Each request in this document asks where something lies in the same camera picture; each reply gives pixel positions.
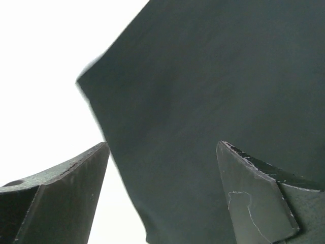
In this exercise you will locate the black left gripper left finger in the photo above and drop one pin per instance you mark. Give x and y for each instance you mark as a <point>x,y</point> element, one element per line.
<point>56,205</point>

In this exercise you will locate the black t-shirt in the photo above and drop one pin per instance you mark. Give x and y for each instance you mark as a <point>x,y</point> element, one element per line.
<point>185,75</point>

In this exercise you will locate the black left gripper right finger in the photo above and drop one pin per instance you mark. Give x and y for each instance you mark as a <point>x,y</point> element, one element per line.
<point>267,204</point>

